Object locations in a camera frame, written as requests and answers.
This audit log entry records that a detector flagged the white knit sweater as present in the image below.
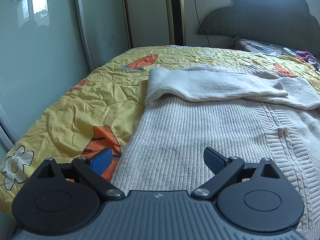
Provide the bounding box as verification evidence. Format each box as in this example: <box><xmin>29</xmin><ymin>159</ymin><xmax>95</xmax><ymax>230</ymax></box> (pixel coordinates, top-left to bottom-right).
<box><xmin>112</xmin><ymin>65</ymin><xmax>319</xmax><ymax>239</ymax></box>

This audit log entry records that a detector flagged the yellow carrot print quilt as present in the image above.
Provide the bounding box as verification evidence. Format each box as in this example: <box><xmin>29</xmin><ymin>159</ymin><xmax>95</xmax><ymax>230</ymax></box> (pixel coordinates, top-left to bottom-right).
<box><xmin>1</xmin><ymin>46</ymin><xmax>319</xmax><ymax>215</ymax></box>

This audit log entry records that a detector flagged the plaid pillow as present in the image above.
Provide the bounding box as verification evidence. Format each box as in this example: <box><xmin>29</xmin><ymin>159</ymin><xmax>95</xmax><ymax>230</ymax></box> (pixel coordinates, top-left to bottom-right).
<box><xmin>231</xmin><ymin>37</ymin><xmax>287</xmax><ymax>56</ymax></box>

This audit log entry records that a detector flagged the white remote control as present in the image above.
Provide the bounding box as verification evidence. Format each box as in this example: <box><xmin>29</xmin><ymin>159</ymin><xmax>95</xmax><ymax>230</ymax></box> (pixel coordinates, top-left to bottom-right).
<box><xmin>283</xmin><ymin>47</ymin><xmax>297</xmax><ymax>57</ymax></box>

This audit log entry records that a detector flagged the purple cloth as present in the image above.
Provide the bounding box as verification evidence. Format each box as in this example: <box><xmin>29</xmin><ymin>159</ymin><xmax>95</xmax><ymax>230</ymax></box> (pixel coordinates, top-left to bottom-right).
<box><xmin>295</xmin><ymin>50</ymin><xmax>317</xmax><ymax>63</ymax></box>

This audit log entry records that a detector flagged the glass sliding wardrobe door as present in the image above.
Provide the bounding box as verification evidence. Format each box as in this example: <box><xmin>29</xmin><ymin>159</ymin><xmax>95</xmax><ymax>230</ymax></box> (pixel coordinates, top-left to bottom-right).
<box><xmin>1</xmin><ymin>0</ymin><xmax>130</xmax><ymax>156</ymax></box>

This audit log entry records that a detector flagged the dark upholstered headboard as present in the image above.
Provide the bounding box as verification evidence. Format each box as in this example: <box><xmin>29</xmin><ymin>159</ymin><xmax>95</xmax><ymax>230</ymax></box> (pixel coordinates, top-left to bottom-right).
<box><xmin>197</xmin><ymin>0</ymin><xmax>319</xmax><ymax>57</ymax></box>

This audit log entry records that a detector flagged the gold tower air conditioner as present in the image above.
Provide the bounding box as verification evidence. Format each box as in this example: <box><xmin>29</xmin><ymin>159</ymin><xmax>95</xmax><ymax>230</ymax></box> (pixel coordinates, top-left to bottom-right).
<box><xmin>165</xmin><ymin>0</ymin><xmax>186</xmax><ymax>46</ymax></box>

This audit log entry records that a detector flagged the black power cable on wall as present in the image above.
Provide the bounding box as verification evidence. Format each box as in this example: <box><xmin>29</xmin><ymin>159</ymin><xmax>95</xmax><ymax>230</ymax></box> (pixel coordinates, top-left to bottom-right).
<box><xmin>190</xmin><ymin>0</ymin><xmax>211</xmax><ymax>48</ymax></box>

